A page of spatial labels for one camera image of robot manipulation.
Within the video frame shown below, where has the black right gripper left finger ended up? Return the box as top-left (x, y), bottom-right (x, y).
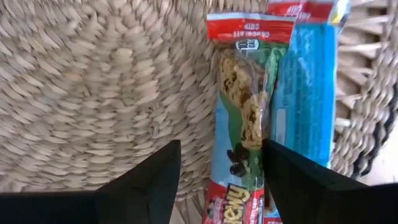
top-left (0, 139), bottom-right (182, 224)

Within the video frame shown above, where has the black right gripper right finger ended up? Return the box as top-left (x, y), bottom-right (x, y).
top-left (262, 138), bottom-right (398, 224)

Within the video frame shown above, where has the Chewy chocolate chip granola bar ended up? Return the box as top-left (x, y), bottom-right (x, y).
top-left (201, 12), bottom-right (297, 224)

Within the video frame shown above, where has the blue red-ended Chewy bar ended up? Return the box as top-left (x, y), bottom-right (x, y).
top-left (264, 0), bottom-right (351, 224)

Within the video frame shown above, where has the round woven wicker tray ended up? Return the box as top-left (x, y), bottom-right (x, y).
top-left (0, 0), bottom-right (398, 224)

